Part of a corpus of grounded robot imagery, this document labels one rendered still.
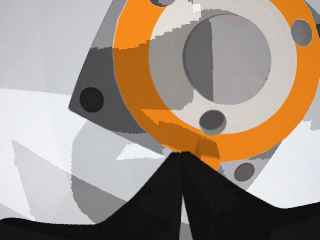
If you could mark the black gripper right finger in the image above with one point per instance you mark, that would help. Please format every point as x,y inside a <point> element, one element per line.
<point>217,209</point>

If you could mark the orange round plate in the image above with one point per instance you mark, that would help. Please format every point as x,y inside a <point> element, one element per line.
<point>148,64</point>

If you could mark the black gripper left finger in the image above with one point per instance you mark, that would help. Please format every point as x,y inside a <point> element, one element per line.
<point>154,213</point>

